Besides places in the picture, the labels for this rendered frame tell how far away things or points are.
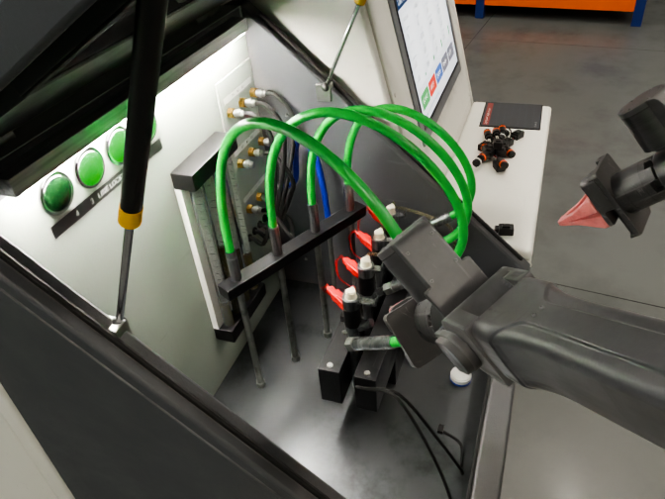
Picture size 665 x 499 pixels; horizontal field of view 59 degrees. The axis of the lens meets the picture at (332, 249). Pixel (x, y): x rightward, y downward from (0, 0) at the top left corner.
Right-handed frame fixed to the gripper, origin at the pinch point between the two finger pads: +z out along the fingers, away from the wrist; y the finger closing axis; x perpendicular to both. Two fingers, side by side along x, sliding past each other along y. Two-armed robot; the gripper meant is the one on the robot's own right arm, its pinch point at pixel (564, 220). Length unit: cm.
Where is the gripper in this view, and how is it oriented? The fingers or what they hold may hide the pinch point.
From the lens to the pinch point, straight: 89.7
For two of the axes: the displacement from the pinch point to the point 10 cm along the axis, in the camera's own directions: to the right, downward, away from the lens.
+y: -6.4, -7.6, -1.1
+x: -5.5, 5.4, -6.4
